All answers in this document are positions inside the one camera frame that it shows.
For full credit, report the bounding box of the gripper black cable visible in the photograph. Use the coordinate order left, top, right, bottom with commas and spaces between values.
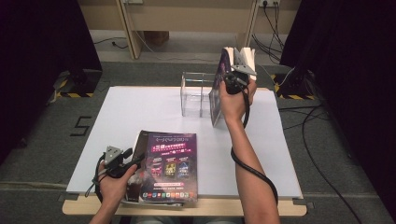
84, 153, 108, 203
230, 83, 279, 206

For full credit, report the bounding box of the black and red magazine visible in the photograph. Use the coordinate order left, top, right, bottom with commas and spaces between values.
123, 130, 185, 208

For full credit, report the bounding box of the light wooden table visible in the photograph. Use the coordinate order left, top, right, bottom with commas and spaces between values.
62, 85, 308, 217

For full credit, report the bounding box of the black curtain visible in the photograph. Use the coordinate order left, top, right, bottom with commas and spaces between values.
279, 0, 396, 216
0, 0, 104, 164

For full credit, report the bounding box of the black cable bundle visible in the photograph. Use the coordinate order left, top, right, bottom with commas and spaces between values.
251, 1, 286, 63

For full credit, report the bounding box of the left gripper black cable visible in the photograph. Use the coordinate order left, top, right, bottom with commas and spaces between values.
84, 153, 108, 203

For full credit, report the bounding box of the person's left hand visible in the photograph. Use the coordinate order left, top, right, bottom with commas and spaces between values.
97, 162, 138, 211

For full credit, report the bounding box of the long black floor cable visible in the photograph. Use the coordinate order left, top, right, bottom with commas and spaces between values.
301, 105, 363, 224

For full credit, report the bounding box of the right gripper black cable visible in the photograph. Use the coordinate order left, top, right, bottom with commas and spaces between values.
230, 83, 279, 206

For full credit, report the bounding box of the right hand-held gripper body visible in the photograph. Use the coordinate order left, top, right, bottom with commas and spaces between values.
224, 63, 258, 95

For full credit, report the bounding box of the thin black floor cable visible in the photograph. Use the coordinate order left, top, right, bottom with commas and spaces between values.
278, 104, 331, 131

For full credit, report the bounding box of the short black floor cable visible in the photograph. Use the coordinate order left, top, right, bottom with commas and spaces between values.
92, 36, 129, 50

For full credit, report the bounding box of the black stand base striped tape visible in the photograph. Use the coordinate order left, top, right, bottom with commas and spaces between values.
270, 69, 317, 101
54, 68, 104, 99

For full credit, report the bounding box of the brown cardboard box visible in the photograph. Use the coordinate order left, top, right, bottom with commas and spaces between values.
143, 30, 171, 48

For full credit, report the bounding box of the clear acrylic book holder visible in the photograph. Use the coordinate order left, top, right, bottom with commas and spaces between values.
179, 72, 225, 119

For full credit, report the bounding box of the person's right hand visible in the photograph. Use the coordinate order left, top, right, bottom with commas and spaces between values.
219, 78, 258, 124

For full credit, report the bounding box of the beige wooden desk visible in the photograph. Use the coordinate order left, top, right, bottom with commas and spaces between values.
78, 0, 302, 62

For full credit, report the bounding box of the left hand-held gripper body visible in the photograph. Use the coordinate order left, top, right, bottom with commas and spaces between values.
102, 145, 134, 179

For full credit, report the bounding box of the white picture grid book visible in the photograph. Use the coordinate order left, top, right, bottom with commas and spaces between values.
233, 46, 257, 82

